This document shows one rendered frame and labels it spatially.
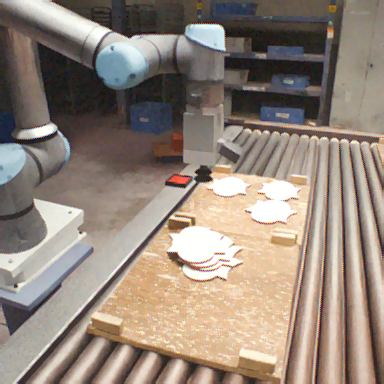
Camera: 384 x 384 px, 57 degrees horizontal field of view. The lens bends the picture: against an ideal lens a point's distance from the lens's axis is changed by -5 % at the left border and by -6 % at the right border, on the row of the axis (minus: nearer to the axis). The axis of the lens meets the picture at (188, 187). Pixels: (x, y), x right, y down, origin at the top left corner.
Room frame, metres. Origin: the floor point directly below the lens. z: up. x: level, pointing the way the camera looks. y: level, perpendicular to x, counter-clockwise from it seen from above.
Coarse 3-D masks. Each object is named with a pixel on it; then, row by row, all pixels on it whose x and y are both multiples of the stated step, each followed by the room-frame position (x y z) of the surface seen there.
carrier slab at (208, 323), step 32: (160, 256) 0.73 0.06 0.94; (256, 256) 0.73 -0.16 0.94; (288, 256) 0.72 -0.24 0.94; (128, 288) 0.61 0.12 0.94; (160, 288) 0.61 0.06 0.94; (192, 288) 0.61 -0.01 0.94; (224, 288) 0.61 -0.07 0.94; (256, 288) 0.61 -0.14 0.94; (288, 288) 0.61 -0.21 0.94; (128, 320) 0.52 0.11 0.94; (160, 320) 0.52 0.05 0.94; (192, 320) 0.52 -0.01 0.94; (224, 320) 0.52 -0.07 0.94; (256, 320) 0.52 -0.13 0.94; (288, 320) 0.51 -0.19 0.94; (160, 352) 0.45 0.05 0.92; (192, 352) 0.44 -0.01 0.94; (224, 352) 0.44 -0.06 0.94
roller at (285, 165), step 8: (296, 136) 1.80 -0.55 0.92; (288, 144) 1.68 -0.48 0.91; (296, 144) 1.70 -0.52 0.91; (288, 152) 1.54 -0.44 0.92; (288, 160) 1.44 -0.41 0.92; (280, 168) 1.35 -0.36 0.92; (288, 168) 1.37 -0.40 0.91; (280, 176) 1.26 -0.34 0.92; (200, 368) 0.42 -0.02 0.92; (208, 368) 0.42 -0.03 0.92; (216, 368) 0.43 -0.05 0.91; (192, 376) 0.42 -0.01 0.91; (200, 376) 0.41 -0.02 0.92; (208, 376) 0.41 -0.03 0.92; (216, 376) 0.41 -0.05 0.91
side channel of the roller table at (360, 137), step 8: (248, 120) 1.99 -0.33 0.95; (248, 128) 1.94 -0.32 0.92; (256, 128) 1.92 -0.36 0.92; (264, 128) 1.91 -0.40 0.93; (272, 128) 1.89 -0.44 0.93; (280, 128) 1.88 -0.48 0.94; (288, 128) 1.86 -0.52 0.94; (296, 128) 1.85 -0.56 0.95; (304, 128) 1.84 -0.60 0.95; (312, 128) 1.85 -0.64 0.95; (320, 128) 1.85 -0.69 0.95; (320, 136) 1.81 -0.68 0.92; (328, 136) 1.79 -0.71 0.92; (336, 136) 1.78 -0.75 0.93; (344, 136) 1.77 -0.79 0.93; (352, 136) 1.75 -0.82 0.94; (360, 136) 1.74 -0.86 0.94; (368, 136) 1.73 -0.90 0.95; (376, 136) 1.72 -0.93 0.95
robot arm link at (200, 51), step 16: (192, 32) 0.73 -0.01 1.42; (208, 32) 0.72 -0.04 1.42; (224, 32) 0.75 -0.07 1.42; (176, 48) 0.73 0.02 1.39; (192, 48) 0.72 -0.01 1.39; (208, 48) 0.72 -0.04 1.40; (224, 48) 0.74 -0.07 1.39; (192, 64) 0.72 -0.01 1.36; (208, 64) 0.72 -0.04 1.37; (192, 80) 0.73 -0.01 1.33; (208, 80) 0.72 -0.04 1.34
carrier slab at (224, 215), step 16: (224, 176) 1.22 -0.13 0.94; (240, 176) 1.22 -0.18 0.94; (256, 176) 1.22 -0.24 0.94; (208, 192) 1.09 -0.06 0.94; (256, 192) 1.09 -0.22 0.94; (304, 192) 1.08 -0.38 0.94; (192, 208) 0.97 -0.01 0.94; (208, 208) 0.97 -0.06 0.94; (224, 208) 0.97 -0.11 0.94; (240, 208) 0.97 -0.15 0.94; (304, 208) 0.97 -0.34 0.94; (208, 224) 0.88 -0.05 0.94; (224, 224) 0.88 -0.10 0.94; (240, 224) 0.88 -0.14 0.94; (256, 224) 0.88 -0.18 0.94; (272, 224) 0.88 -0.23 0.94; (288, 224) 0.88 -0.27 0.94
